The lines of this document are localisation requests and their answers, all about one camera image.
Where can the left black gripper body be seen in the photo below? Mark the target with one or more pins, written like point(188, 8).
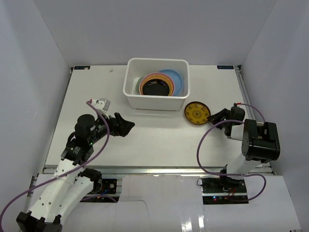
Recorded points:
point(116, 124)

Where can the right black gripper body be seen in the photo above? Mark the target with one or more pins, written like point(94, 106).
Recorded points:
point(228, 123)

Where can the brown gold patterned plate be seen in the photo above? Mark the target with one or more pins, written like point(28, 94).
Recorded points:
point(197, 113)

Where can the teal rectangular divided plate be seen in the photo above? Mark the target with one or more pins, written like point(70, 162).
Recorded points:
point(136, 85)

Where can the black round plate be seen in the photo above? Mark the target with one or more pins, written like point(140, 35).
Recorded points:
point(156, 87)

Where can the blue round plate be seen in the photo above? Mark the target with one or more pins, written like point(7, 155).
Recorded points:
point(177, 79)

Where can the pink round plate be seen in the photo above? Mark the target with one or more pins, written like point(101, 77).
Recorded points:
point(142, 81)

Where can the orange woven round plate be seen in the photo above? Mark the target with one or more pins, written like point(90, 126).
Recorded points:
point(172, 84)

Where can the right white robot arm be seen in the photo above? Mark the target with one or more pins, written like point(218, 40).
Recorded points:
point(259, 144)

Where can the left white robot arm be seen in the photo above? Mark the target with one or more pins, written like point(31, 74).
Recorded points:
point(72, 181)

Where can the white plastic bin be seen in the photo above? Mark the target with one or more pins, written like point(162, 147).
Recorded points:
point(138, 67)

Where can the right blue corner label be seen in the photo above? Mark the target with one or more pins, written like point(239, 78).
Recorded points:
point(225, 67)

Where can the blue corner label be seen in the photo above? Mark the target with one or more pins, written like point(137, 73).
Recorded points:
point(81, 67)
point(225, 67)

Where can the left blue corner label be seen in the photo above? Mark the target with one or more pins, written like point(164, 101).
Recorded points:
point(81, 67)

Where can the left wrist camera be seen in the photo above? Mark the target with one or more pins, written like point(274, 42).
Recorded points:
point(102, 105)

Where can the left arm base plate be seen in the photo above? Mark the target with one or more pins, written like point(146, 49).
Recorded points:
point(103, 189)

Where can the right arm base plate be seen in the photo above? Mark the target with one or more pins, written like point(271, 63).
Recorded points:
point(215, 192)

